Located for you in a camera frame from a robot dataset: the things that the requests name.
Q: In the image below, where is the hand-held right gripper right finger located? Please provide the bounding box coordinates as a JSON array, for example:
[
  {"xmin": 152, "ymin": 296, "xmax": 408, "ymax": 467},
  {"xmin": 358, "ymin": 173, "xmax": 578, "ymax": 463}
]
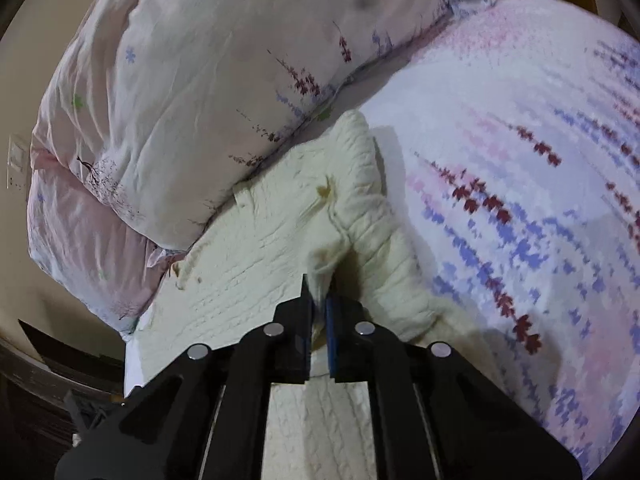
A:
[{"xmin": 325, "ymin": 296, "xmax": 585, "ymax": 480}]

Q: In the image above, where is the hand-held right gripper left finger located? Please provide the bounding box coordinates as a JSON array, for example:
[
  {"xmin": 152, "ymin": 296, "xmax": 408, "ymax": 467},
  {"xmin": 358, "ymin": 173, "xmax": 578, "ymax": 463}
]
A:
[{"xmin": 54, "ymin": 274, "xmax": 318, "ymax": 480}]

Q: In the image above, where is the cream quilted baby garment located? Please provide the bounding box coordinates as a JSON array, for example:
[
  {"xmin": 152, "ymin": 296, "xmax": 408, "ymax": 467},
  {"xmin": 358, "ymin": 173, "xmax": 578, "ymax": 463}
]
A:
[{"xmin": 123, "ymin": 109, "xmax": 501, "ymax": 480}]

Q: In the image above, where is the floral bed sheet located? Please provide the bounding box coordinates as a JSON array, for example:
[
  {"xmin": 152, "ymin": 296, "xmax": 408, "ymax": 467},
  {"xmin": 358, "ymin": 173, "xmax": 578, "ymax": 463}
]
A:
[{"xmin": 320, "ymin": 0, "xmax": 640, "ymax": 480}]

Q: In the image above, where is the white floral pillow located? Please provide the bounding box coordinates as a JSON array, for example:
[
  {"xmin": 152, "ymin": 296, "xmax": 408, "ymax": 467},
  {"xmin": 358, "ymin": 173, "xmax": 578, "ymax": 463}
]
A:
[{"xmin": 27, "ymin": 0, "xmax": 496, "ymax": 336}]

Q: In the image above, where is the dark wooden bedside furniture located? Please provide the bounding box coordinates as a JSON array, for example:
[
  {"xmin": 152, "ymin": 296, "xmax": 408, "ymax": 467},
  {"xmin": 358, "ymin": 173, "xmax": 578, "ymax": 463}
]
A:
[{"xmin": 0, "ymin": 319, "xmax": 127, "ymax": 480}]

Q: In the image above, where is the wall power outlet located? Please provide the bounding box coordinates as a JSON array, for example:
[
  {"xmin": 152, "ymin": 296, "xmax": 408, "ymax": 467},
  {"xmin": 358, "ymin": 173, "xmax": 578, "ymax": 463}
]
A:
[{"xmin": 6, "ymin": 134, "xmax": 32, "ymax": 190}]

